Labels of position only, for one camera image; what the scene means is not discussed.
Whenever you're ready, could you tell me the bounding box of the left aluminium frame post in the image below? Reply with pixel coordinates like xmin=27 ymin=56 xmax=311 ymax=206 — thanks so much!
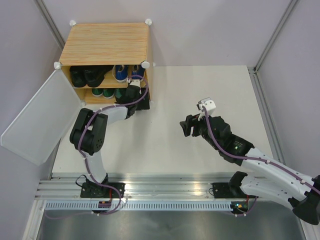
xmin=33 ymin=0 xmax=65 ymax=50

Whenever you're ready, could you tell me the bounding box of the purple cable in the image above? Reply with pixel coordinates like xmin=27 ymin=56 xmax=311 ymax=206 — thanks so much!
xmin=44 ymin=75 xmax=151 ymax=220
xmin=202 ymin=106 xmax=320 ymax=218

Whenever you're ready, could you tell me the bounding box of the wooden two-shelf shoe cabinet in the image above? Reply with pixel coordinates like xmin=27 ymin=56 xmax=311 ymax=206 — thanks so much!
xmin=54 ymin=19 xmax=154 ymax=88

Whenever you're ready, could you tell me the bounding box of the black patent shoe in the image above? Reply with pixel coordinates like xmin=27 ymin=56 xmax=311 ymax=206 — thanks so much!
xmin=84 ymin=65 xmax=113 ymax=88
xmin=69 ymin=66 xmax=87 ymax=88

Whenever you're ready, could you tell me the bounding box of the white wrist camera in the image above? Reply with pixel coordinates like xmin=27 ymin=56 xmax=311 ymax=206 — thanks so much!
xmin=127 ymin=78 xmax=141 ymax=88
xmin=196 ymin=97 xmax=216 ymax=119

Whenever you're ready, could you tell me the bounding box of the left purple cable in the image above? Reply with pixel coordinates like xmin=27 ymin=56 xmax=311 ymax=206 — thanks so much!
xmin=44 ymin=75 xmax=151 ymax=220

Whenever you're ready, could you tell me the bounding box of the blue sneaker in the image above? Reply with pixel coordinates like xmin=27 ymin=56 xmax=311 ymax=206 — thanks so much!
xmin=113 ymin=65 xmax=129 ymax=83
xmin=131 ymin=64 xmax=145 ymax=80

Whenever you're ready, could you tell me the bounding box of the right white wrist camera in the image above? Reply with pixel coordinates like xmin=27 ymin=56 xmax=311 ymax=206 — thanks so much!
xmin=196 ymin=97 xmax=216 ymax=119

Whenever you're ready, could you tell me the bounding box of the white slotted cable duct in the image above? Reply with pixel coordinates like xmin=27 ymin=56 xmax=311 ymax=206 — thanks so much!
xmin=45 ymin=200 xmax=233 ymax=211

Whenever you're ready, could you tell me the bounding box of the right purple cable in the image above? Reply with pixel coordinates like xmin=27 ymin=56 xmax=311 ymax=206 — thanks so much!
xmin=202 ymin=106 xmax=320 ymax=218

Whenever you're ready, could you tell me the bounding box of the white translucent cabinet door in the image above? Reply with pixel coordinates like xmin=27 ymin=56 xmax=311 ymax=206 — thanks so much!
xmin=0 ymin=70 xmax=81 ymax=166

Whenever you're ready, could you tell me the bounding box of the right aluminium frame post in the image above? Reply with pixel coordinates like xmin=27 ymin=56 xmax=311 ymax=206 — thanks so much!
xmin=252 ymin=0 xmax=300 ymax=74

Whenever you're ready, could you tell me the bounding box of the aluminium frame post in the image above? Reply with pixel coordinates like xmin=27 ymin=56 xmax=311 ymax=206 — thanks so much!
xmin=252 ymin=0 xmax=300 ymax=74
xmin=33 ymin=0 xmax=65 ymax=50

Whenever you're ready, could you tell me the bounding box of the green sneaker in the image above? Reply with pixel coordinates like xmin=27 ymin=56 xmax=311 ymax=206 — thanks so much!
xmin=102 ymin=88 xmax=115 ymax=99
xmin=91 ymin=88 xmax=104 ymax=97

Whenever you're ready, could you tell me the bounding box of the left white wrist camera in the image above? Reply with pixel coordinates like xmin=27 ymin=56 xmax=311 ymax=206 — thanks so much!
xmin=127 ymin=78 xmax=141 ymax=88

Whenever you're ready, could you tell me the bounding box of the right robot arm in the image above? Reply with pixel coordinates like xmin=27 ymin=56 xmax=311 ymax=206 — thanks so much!
xmin=179 ymin=115 xmax=320 ymax=225

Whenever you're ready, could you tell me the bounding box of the aluminium mounting rail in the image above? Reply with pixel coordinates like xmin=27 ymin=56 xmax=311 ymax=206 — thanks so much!
xmin=35 ymin=172 xmax=233 ymax=201

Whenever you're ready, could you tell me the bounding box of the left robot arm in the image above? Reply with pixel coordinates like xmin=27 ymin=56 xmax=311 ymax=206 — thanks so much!
xmin=69 ymin=80 xmax=149 ymax=199

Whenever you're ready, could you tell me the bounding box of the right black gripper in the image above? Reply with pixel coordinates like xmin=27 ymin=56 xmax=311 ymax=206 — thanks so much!
xmin=179 ymin=109 xmax=221 ymax=150

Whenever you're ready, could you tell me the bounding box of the green loafer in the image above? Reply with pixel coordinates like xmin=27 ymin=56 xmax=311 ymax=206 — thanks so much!
xmin=114 ymin=88 xmax=126 ymax=99

